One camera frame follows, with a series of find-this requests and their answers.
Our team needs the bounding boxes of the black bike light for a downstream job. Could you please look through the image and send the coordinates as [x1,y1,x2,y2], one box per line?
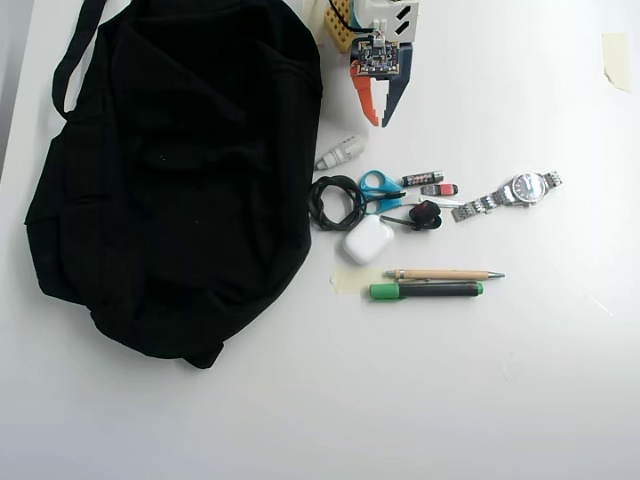
[379,199,444,234]

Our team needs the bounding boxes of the yellow perforated robot base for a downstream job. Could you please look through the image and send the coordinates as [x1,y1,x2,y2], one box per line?
[322,0,359,54]

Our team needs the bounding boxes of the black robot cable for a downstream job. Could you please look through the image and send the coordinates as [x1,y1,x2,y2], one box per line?
[326,0,382,37]

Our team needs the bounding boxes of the beige masking tape piece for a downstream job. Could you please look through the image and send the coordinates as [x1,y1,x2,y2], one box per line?
[330,266,386,298]
[601,31,634,93]
[301,0,327,49]

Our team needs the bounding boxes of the silver metal wristwatch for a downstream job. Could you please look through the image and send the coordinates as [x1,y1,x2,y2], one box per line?
[451,170,563,224]

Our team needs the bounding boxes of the blue handled scissors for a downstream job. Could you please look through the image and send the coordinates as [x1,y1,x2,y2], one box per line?
[358,169,464,217]

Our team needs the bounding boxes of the black fabric bag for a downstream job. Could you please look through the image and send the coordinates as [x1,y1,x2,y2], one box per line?
[23,0,324,371]

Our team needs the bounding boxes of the white plug adapter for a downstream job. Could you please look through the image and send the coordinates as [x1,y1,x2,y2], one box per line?
[314,133,370,172]

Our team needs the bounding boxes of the wooden ballpoint pen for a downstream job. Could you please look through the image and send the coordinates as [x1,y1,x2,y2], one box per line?
[383,268,507,282]

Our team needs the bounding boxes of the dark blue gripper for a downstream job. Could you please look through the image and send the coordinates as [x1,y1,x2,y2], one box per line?
[348,42,416,129]

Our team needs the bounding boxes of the green black marker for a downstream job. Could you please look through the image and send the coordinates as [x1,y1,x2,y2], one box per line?
[368,281,485,303]

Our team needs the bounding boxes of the white earbuds case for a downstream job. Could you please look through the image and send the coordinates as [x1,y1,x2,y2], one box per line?
[342,214,395,265]

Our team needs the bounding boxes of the black coiled cable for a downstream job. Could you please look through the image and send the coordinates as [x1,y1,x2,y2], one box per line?
[308,174,407,233]

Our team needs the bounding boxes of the bare camera circuit board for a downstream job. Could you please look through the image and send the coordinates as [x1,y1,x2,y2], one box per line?
[349,34,404,81]

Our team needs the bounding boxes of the black battery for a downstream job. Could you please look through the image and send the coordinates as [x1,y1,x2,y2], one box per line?
[401,170,445,188]

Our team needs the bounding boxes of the red black USB stick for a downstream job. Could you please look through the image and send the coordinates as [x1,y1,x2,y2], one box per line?
[420,182,461,198]

